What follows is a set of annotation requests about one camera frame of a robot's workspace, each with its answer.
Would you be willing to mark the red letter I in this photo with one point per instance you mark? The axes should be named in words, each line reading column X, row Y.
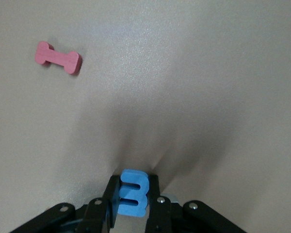
column 58, row 57

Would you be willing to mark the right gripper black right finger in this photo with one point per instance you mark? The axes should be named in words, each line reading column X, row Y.
column 162, row 216

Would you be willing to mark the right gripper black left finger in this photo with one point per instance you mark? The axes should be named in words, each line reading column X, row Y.
column 97, row 216

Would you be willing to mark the blue letter E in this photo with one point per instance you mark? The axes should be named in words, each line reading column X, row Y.
column 143, row 194

